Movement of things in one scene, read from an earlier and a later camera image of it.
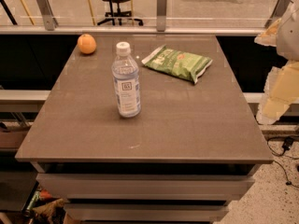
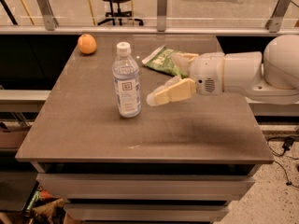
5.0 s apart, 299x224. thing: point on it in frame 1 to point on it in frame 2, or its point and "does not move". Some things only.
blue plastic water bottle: x=125 y=73 does not move
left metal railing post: x=46 y=8 does not move
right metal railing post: x=280 y=7 does not move
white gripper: x=290 y=36 to x=206 y=72
